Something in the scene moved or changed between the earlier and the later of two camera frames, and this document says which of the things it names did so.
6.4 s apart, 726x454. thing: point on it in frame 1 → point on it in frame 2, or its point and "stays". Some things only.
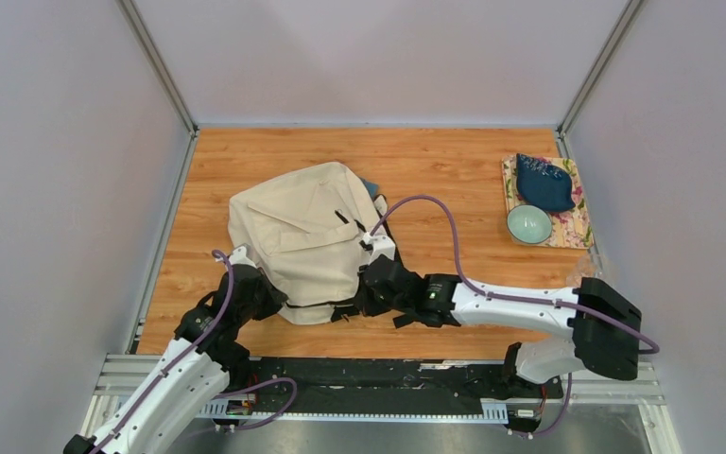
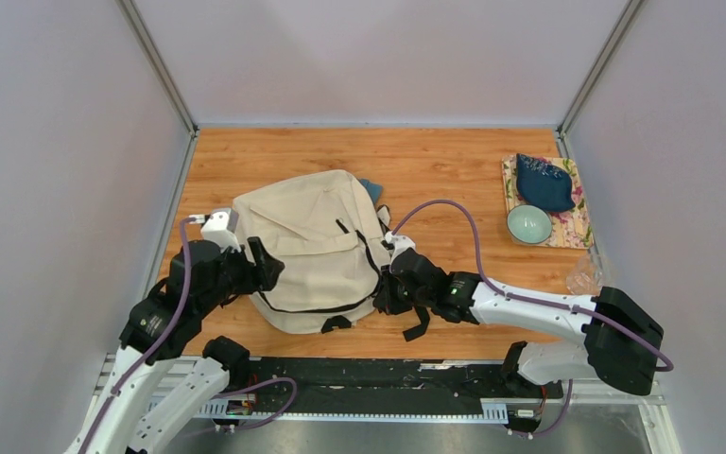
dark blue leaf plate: (544, 184) stays
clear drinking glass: (587, 267) stays
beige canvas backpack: (304, 228) stays
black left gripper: (275, 297) → (264, 275)
